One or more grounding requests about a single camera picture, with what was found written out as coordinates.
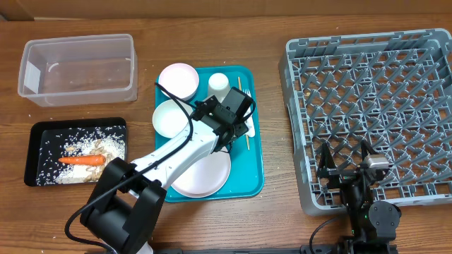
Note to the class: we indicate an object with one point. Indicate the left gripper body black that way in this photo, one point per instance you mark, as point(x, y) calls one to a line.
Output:
point(240, 128)

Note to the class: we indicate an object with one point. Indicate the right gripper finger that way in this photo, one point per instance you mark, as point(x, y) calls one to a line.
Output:
point(366, 150)
point(326, 168)

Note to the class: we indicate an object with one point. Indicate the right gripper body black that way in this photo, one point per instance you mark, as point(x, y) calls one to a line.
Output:
point(354, 195)

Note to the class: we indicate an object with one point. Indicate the white bowl with rice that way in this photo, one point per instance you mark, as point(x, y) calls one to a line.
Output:
point(168, 119)

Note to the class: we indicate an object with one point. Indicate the white bowl with peanuts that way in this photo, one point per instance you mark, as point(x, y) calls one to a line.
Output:
point(180, 79)

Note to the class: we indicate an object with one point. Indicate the orange carrot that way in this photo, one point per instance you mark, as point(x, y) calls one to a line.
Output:
point(89, 160)

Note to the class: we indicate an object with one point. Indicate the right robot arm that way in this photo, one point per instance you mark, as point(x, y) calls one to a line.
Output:
point(373, 223)

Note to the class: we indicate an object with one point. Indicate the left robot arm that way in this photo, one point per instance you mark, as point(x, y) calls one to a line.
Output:
point(125, 204)

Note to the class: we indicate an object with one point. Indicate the grey dishwasher rack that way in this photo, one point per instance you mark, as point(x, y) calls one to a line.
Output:
point(392, 89)

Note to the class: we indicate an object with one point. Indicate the black waste tray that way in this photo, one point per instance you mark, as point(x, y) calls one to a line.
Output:
point(38, 129)

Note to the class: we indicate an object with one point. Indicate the white plastic fork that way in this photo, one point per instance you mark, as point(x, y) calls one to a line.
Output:
point(249, 122)

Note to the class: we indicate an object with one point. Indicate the white round plate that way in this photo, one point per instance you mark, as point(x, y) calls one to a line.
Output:
point(205, 177)

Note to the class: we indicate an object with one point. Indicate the white upturned cup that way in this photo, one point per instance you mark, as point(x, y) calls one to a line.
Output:
point(218, 86)

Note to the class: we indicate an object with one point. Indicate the teal serving tray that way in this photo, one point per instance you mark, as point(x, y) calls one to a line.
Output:
point(246, 177)

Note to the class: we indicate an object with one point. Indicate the wooden chopstick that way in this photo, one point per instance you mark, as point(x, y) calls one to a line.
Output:
point(240, 88)

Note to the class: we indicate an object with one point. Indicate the spilled rice pile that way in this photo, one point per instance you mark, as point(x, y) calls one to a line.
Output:
point(108, 141)

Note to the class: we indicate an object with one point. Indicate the peanuts pile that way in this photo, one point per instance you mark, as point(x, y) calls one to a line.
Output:
point(83, 173)

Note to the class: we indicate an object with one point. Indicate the clear plastic bin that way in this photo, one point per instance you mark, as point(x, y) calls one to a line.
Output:
point(66, 71)

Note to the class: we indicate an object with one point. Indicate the cardboard backdrop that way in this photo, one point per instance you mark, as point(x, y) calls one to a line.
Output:
point(116, 9)

